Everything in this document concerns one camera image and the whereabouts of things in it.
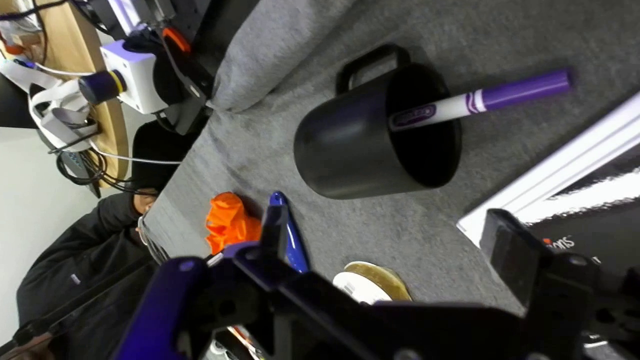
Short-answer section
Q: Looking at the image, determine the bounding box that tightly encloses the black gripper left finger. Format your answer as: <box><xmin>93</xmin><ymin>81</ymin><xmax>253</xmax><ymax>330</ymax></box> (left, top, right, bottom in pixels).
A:
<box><xmin>259</xmin><ymin>200</ymin><xmax>292</xmax><ymax>264</ymax></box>

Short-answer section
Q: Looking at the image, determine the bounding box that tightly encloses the purple marker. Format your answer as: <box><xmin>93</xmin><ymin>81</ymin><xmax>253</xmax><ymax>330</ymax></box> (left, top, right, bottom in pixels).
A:
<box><xmin>388</xmin><ymin>67</ymin><xmax>574</xmax><ymax>133</ymax></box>

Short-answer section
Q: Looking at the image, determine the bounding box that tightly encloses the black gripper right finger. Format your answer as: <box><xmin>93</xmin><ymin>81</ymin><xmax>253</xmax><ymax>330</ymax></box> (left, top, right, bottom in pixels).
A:
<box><xmin>478</xmin><ymin>207</ymin><xmax>557</xmax><ymax>316</ymax></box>

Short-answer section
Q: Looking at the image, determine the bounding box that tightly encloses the wooden round table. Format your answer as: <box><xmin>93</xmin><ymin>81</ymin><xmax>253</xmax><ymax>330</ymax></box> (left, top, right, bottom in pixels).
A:
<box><xmin>37</xmin><ymin>0</ymin><xmax>134</xmax><ymax>184</ymax></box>

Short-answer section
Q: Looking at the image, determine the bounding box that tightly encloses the yellow ribbon spool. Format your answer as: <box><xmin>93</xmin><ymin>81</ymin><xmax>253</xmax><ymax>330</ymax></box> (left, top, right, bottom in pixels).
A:
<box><xmin>331</xmin><ymin>258</ymin><xmax>414</xmax><ymax>308</ymax></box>

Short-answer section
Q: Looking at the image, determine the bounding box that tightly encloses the black mug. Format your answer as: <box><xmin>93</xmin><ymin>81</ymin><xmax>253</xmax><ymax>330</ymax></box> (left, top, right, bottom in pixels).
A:
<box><xmin>292</xmin><ymin>41</ymin><xmax>464</xmax><ymax>202</ymax></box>

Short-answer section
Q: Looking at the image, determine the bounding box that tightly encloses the gray tablecloth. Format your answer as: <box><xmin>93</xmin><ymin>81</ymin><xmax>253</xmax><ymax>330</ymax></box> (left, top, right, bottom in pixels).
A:
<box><xmin>142</xmin><ymin>0</ymin><xmax>640</xmax><ymax>317</ymax></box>

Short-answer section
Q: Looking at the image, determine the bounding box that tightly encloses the orange ribbon clump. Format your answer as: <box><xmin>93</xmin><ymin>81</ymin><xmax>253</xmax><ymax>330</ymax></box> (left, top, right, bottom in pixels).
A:
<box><xmin>203</xmin><ymin>190</ymin><xmax>265</xmax><ymax>255</ymax></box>

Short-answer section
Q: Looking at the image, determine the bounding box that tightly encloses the person in black jacket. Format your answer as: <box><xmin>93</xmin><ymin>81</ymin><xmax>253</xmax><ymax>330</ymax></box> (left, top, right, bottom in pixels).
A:
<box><xmin>0</xmin><ymin>117</ymin><xmax>193</xmax><ymax>360</ymax></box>

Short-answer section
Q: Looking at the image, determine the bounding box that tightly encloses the white camera on stand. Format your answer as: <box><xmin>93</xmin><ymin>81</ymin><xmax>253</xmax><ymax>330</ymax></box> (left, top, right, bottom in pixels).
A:
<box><xmin>77</xmin><ymin>37</ymin><xmax>171</xmax><ymax>116</ymax></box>

